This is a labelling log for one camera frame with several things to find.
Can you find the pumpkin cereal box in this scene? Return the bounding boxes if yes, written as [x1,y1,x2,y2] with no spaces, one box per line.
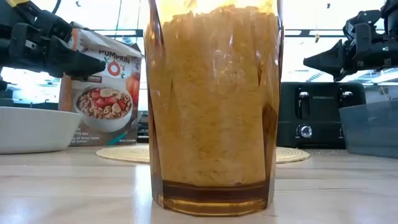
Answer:
[58,21,145,147]

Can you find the grey translucent plastic bin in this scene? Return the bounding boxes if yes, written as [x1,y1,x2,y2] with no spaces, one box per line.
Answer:
[338,99,398,159]

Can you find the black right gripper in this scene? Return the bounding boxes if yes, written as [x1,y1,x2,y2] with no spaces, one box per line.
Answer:
[303,9,398,82]

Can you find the light ceramic bowl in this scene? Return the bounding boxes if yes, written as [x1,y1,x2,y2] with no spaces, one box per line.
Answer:
[0,106,84,155]

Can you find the round woven placemat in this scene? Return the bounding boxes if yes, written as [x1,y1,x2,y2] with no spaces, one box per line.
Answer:
[95,143,311,165]

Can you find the black four-slot toaster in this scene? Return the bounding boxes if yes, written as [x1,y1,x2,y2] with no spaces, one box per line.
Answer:
[276,81,367,150]

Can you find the small bowl of oats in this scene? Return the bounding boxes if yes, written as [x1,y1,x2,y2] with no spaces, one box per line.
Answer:
[144,0,285,218]

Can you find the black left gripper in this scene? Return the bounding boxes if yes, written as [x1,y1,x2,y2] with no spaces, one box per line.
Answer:
[0,0,107,79]

